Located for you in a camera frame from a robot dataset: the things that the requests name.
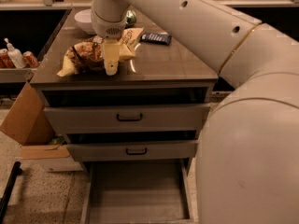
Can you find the white ceramic bowl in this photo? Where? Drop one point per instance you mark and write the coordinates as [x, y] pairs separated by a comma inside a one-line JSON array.
[[84, 22]]

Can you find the white pump bottle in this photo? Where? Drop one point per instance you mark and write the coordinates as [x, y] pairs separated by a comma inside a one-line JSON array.
[[15, 55]]

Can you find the open bottom drawer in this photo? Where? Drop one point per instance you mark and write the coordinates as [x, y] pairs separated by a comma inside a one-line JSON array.
[[137, 192]]

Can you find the brown chip bag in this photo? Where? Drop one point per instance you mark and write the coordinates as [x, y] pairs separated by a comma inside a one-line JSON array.
[[87, 55]]

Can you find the drawer with handle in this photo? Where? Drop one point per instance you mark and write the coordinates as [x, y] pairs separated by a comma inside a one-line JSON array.
[[127, 119], [133, 151]]

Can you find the top drawer with handle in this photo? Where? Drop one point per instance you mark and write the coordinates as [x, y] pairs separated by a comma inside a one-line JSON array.
[[127, 119]]

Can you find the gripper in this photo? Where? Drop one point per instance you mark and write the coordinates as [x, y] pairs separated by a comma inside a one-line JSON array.
[[106, 28]]

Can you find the dark blue snack bar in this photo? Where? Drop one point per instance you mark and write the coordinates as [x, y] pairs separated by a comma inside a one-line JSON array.
[[156, 38]]

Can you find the red soda can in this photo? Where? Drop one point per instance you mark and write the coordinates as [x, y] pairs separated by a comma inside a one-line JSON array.
[[30, 59], [5, 58]]

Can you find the black pole left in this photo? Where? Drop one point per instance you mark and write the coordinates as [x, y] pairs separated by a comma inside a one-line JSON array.
[[16, 170]]

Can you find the brown cardboard box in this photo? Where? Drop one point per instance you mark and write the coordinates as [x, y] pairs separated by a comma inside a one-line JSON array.
[[27, 124]]

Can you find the green soda can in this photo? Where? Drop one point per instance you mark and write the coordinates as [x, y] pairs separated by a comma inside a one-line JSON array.
[[130, 18]]

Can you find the middle drawer with handle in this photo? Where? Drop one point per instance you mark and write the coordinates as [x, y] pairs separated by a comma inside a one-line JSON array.
[[133, 151]]

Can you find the grey drawer cabinet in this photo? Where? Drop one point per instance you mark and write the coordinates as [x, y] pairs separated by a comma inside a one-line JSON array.
[[157, 75]]

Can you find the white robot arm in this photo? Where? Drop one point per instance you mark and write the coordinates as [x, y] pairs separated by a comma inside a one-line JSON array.
[[247, 167]]

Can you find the grey left side shelf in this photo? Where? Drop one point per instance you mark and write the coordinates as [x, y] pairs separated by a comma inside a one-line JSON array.
[[14, 75]]

